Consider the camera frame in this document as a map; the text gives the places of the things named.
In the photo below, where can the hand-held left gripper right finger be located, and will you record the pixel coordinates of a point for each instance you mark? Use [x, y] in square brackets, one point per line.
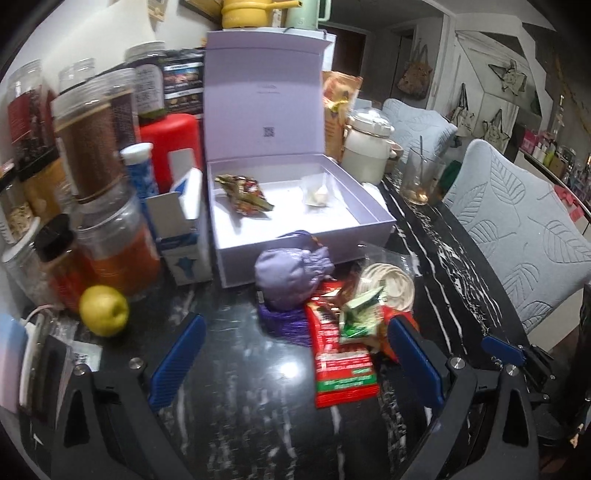
[415, 364]

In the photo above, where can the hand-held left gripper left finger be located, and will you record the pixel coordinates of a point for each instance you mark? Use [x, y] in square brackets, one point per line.
[178, 360]

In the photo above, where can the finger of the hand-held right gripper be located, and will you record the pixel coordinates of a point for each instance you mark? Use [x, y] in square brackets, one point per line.
[503, 350]

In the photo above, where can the orange foil snack packet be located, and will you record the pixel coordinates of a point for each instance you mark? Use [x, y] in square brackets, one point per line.
[381, 346]

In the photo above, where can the green white snack packet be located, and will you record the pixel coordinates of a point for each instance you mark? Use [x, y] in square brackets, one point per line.
[360, 321]

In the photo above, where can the red snack packet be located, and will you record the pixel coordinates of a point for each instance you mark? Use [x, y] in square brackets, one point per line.
[341, 378]

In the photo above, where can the clear plastic bag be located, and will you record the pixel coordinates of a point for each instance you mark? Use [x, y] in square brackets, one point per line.
[392, 284]

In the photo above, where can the brown foil snack packet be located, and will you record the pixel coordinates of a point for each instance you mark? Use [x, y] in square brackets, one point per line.
[330, 295]

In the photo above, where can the purple mesh bag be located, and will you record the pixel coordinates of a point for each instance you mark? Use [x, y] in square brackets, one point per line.
[284, 327]

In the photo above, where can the lavender gift box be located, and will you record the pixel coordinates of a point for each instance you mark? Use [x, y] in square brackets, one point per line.
[258, 92]

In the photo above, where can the yellow apple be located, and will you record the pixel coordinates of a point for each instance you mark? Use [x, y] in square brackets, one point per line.
[104, 309]

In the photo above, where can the white paper slip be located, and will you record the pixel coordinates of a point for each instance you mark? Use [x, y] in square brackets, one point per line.
[87, 355]

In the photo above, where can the blue white carton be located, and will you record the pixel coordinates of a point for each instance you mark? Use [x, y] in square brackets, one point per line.
[182, 263]

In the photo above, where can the orange filled jar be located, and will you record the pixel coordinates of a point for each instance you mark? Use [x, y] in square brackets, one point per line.
[120, 258]

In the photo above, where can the grey leaf quilted chair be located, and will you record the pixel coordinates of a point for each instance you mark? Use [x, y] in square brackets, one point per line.
[521, 230]
[415, 127]

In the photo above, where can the black cap spice jar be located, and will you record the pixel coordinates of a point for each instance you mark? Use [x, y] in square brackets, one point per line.
[60, 272]

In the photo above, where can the multicolor foil snack packet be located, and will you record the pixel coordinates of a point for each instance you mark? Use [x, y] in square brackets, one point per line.
[242, 194]

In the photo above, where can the clear glass cup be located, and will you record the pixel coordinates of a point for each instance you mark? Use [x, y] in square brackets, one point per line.
[422, 182]

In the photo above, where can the blue tube white cap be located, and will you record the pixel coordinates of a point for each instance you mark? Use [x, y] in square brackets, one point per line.
[141, 175]

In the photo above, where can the small white packet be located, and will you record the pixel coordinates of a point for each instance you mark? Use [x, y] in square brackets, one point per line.
[318, 194]

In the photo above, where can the nut filled jar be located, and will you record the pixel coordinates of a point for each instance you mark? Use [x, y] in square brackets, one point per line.
[18, 217]

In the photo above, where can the cream ceramic pot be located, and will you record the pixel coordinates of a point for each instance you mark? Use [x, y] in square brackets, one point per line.
[364, 152]

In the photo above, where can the tan filled jar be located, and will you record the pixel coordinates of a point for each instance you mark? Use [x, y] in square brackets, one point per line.
[46, 184]

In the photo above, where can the hanging tote bag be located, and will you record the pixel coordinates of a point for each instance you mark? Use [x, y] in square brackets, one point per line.
[496, 131]
[464, 117]
[413, 76]

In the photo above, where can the red plastic container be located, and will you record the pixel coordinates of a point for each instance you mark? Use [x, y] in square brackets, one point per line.
[171, 134]

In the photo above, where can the brown powder jar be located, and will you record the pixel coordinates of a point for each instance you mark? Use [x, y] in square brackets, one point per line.
[90, 147]

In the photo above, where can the orange snack bag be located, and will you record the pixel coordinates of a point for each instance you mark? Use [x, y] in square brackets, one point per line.
[334, 124]

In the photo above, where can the dark label jar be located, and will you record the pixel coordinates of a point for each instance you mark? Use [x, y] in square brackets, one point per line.
[147, 87]

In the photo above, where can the black printed box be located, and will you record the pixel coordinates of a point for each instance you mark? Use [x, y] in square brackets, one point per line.
[184, 83]

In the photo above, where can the red label jar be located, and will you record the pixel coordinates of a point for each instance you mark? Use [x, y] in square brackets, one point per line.
[27, 120]

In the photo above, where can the yellow pot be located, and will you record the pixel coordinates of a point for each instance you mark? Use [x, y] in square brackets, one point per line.
[249, 14]

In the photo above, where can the pale green mug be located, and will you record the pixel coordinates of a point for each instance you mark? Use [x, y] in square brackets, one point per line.
[304, 14]

